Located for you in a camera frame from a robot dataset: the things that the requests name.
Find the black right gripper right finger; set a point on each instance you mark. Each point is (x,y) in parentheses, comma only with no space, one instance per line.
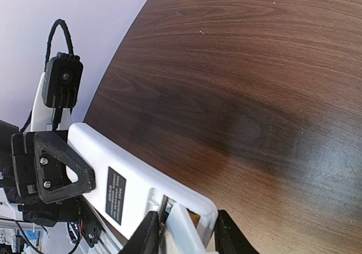
(228,238)

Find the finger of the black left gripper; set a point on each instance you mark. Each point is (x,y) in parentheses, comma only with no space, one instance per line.
(61,173)

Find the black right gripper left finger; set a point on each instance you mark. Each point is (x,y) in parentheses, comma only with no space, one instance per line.
(145,240)

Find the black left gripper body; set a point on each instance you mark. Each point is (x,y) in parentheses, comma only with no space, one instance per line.
(19,195)

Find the white battery cover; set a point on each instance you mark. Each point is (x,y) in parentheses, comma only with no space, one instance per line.
(180,233)

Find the white remote control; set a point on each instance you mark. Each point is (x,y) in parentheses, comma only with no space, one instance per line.
(127,188)

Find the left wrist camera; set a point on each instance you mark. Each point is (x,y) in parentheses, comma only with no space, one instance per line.
(62,81)

